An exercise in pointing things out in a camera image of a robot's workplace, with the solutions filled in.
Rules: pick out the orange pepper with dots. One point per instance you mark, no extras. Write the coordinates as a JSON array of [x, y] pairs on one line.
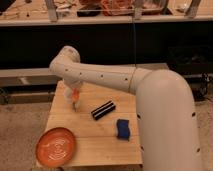
[[75, 99]]

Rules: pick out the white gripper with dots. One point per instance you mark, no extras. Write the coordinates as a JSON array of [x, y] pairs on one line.
[[71, 87]]

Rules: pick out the orange plate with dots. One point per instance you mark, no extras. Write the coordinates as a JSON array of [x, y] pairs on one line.
[[55, 147]]

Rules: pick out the blue ceramic cup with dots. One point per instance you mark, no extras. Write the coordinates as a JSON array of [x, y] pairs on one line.
[[123, 129]]

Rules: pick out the wooden table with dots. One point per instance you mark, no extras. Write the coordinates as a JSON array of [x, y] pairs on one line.
[[96, 140]]

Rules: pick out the black white striped block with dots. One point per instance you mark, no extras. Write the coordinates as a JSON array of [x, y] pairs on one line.
[[103, 110]]

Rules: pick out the background workbench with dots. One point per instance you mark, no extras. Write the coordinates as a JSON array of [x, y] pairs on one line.
[[83, 12]]

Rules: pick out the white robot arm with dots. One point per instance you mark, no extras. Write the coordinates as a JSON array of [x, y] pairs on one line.
[[169, 136]]

